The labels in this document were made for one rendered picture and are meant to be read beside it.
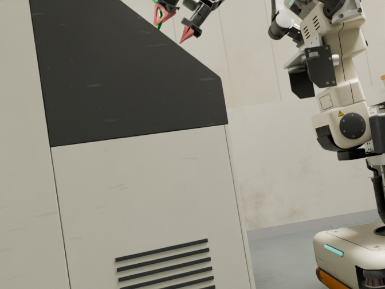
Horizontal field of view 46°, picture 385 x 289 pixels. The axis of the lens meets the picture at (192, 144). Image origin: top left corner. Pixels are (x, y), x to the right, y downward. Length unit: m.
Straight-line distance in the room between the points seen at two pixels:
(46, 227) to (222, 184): 0.56
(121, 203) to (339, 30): 1.08
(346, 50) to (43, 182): 1.24
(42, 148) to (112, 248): 0.36
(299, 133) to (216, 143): 2.43
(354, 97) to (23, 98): 1.19
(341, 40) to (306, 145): 2.08
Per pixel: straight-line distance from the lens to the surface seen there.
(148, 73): 1.47
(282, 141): 3.84
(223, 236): 1.50
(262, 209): 3.80
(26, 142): 1.39
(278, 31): 2.13
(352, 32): 1.93
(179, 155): 1.45
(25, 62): 1.44
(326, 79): 1.80
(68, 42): 1.46
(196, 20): 2.04
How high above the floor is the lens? 0.67
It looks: 3 degrees up
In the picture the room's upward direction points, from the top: 9 degrees counter-clockwise
